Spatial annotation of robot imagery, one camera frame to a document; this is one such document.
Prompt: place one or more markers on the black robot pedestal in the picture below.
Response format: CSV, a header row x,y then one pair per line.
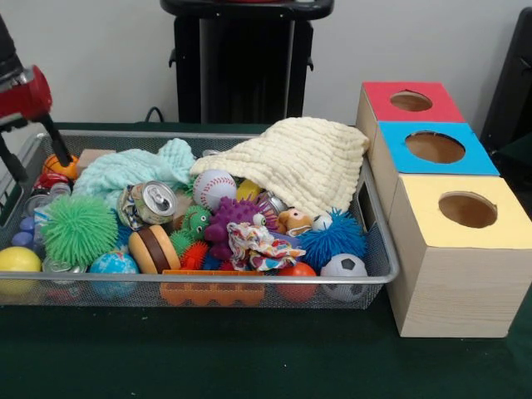
x,y
245,62

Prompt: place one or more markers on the crushed drink can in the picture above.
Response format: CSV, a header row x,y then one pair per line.
x,y
145,205

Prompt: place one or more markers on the mint green cloth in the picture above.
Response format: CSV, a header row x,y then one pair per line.
x,y
124,166

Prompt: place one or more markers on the black chair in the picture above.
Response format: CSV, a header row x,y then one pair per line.
x,y
511,83

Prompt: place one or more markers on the soccer ball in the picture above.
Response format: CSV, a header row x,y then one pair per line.
x,y
343,264

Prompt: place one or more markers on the green puffer ball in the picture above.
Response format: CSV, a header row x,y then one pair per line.
x,y
79,230

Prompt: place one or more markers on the wooden box with three holes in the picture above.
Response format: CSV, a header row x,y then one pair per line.
x,y
453,291

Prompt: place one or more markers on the purple spiky toy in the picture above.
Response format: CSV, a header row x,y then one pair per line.
x,y
232,216

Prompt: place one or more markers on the white baseball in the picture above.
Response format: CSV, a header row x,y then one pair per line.
x,y
214,189

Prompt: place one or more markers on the toy hamburger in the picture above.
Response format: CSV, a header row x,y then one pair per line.
x,y
154,249

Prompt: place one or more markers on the orange basketball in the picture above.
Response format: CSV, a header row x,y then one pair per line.
x,y
50,164

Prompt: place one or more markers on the dark green table cloth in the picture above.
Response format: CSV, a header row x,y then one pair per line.
x,y
519,154
249,353

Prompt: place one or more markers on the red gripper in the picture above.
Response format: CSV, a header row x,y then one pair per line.
x,y
29,97

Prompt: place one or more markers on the blue puffer ball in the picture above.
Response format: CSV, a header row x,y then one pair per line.
x,y
332,245

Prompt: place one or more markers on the cream waffle cloth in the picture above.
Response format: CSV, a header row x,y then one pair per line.
x,y
299,162

